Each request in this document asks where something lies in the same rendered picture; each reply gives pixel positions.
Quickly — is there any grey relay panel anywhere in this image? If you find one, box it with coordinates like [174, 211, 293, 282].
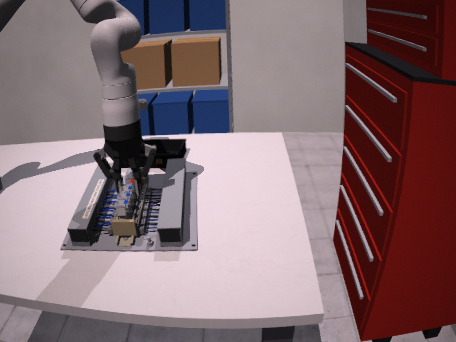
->
[60, 158, 198, 251]

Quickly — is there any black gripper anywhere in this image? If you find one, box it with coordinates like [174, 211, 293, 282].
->
[93, 119, 157, 197]

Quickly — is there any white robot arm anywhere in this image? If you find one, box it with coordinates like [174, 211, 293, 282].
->
[0, 0, 147, 127]

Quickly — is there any black parts tray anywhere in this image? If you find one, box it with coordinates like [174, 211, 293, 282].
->
[138, 139, 186, 168]

